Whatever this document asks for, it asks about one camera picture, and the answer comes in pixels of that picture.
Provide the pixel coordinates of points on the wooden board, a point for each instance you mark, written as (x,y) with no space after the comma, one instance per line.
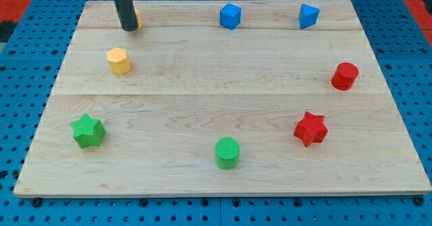
(193,82)

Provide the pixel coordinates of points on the green cylinder block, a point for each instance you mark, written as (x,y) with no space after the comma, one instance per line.
(227,151)

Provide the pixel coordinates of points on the blue cube block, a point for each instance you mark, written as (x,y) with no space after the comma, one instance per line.
(230,16)

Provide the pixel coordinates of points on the red star block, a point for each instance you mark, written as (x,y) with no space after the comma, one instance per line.
(311,129)

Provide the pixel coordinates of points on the yellow hexagon block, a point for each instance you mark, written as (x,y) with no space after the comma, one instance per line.
(119,61)

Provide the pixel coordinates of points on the yellow block behind stick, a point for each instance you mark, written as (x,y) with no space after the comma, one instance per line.
(138,18)

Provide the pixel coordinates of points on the blue triangle block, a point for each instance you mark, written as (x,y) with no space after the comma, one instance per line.
(308,16)

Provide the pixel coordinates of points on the red cylinder block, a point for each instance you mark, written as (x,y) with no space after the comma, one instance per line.
(345,76)

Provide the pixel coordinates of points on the green star block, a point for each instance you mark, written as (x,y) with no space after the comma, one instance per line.
(87,131)

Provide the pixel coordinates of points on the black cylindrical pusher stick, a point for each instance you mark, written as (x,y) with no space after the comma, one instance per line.
(126,13)

